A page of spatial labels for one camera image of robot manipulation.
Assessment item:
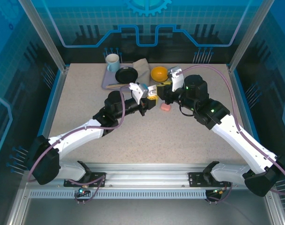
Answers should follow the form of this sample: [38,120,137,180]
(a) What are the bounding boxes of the wooden chopsticks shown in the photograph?
[105,83,131,90]

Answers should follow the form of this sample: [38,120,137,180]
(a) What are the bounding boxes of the slotted grey cable duct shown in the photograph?
[29,190,208,199]

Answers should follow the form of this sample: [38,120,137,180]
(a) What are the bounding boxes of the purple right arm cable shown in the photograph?
[177,64,285,205]

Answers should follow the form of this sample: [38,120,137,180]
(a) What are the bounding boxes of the lavender plastic tray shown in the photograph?
[101,63,136,90]

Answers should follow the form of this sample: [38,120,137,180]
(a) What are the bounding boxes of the black round plate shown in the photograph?
[115,67,139,84]

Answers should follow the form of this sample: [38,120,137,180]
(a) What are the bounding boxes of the grey folded cloth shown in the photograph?
[132,58,150,87]

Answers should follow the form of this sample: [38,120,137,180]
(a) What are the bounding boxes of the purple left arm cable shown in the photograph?
[26,84,133,205]

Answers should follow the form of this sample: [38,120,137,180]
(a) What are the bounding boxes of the aluminium table side rail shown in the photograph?
[31,65,70,170]
[226,64,263,170]

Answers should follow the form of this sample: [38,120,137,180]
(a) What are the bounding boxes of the grey metal shelf panel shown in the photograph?
[6,182,284,225]

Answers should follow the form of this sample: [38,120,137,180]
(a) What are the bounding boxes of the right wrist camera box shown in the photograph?
[167,66,183,92]

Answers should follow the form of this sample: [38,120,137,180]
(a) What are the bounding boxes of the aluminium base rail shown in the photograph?
[22,163,272,189]

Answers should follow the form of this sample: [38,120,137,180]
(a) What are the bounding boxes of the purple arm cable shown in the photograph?
[26,84,133,205]
[177,64,285,205]

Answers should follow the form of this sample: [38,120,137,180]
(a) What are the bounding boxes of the light blue mug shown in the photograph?
[106,53,121,73]

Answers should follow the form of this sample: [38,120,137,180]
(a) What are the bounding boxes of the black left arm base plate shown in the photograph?
[63,172,107,188]

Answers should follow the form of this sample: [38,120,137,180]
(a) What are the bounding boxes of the yellow bowl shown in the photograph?
[150,66,169,83]

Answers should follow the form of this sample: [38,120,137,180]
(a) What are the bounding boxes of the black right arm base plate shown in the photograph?
[188,172,232,188]

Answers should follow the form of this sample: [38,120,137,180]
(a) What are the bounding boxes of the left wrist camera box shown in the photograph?
[129,82,149,105]

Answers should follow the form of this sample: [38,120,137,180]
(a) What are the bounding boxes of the aluminium frame post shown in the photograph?
[18,0,69,73]
[227,0,267,73]

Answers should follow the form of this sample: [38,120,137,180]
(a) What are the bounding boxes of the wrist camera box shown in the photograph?
[129,82,149,105]
[167,66,183,92]

